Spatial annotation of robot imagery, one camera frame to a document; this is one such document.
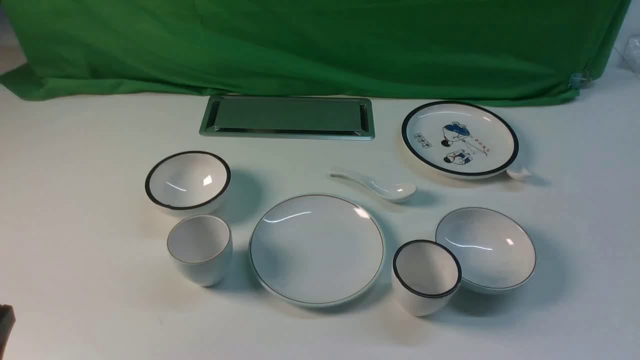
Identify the thin-rimmed white cup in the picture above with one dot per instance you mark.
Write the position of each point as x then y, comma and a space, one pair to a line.
201, 247

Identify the thin-rimmed shallow white bowl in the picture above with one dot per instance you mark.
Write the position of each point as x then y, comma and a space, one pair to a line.
496, 254

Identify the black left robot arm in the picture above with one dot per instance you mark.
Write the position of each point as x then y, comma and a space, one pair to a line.
7, 321

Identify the large white thin-rimmed plate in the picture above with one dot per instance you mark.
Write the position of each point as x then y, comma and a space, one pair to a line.
317, 250

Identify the white ceramic soup spoon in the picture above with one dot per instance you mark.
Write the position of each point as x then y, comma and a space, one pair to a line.
391, 192

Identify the black-rimmed white bowl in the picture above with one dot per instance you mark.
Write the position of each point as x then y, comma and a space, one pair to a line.
188, 183

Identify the black-rimmed white cup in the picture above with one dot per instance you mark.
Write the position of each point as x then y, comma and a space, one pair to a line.
424, 276

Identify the illustrated black-rimmed plate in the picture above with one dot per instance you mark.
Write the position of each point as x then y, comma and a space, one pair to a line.
460, 140

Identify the small white spoon behind plate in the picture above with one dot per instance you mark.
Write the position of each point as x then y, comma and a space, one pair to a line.
518, 173

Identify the green backdrop cloth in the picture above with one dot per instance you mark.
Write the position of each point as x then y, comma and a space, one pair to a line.
501, 53

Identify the metal clip on cloth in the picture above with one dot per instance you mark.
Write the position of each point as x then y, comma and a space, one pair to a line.
580, 80

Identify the metal table cable hatch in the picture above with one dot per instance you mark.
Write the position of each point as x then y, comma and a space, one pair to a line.
289, 117

